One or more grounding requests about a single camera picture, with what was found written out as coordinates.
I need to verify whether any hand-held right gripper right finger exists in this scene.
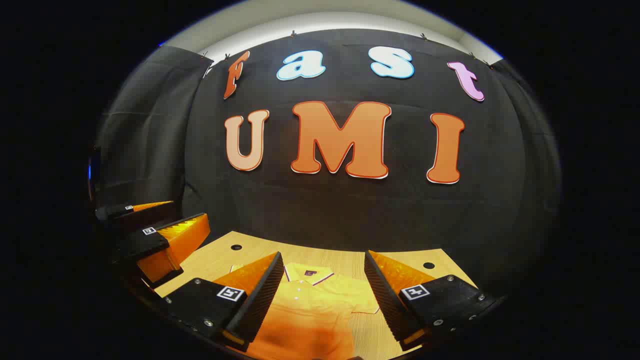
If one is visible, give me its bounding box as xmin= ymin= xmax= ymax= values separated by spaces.
xmin=364 ymin=250 xmax=498 ymax=351

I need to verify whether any orange T-shirt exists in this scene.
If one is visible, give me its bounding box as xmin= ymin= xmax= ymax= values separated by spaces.
xmin=240 ymin=262 xmax=381 ymax=360

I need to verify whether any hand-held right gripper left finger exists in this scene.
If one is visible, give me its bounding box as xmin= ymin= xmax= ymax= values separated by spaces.
xmin=162 ymin=251 xmax=285 ymax=352

